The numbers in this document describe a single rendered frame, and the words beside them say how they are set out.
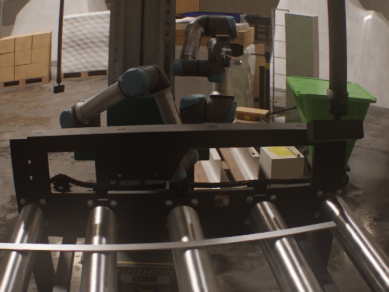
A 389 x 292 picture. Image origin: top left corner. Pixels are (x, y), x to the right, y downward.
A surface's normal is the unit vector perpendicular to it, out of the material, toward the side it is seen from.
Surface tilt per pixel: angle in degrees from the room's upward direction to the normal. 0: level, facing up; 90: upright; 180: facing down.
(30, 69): 90
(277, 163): 90
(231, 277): 0
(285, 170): 90
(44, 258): 90
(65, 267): 0
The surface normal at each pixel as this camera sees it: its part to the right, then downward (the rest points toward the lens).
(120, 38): 0.04, 0.31
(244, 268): 0.00, -0.95
